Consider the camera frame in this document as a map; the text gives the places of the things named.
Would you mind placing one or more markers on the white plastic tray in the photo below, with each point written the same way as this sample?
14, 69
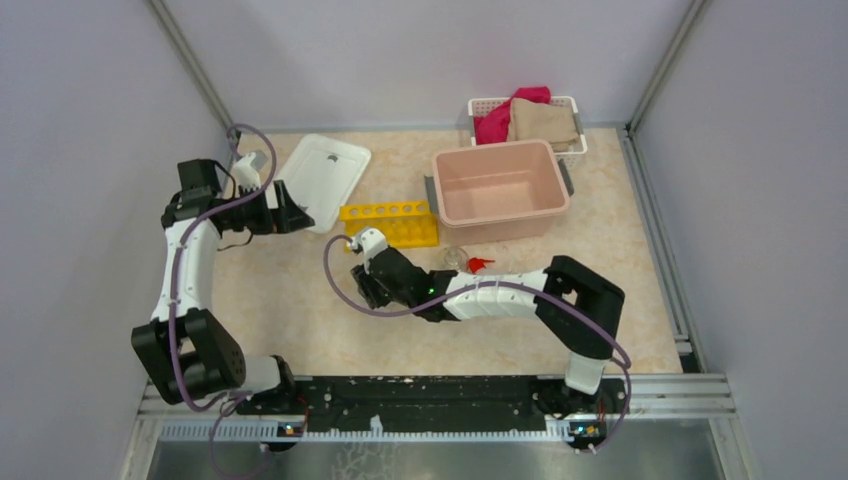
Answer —
321, 174

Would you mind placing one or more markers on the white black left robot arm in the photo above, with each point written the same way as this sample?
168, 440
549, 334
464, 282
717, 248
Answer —
186, 351

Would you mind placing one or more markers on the red cloth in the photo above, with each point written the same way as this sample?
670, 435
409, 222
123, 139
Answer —
493, 127

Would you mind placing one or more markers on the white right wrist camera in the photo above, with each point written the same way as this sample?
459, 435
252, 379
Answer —
368, 242

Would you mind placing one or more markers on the beige cloth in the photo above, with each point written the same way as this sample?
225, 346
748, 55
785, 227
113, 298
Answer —
538, 121

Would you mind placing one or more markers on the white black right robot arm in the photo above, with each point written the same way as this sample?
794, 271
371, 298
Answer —
581, 308

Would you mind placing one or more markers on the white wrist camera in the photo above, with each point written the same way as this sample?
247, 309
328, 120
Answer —
246, 171
368, 242

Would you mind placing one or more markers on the yellow test tube rack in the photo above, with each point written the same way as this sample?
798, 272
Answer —
405, 224

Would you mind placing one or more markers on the white perforated basket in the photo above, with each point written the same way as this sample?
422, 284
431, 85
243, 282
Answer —
570, 153

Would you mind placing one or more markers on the pink plastic tub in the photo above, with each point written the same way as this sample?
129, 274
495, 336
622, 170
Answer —
497, 192

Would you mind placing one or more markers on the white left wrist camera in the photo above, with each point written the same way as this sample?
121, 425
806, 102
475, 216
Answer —
246, 171

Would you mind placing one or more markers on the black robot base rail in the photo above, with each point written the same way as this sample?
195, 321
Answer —
436, 404

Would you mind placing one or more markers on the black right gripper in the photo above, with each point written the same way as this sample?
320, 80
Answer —
366, 287

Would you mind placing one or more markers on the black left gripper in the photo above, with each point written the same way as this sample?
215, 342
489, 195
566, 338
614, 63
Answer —
287, 217

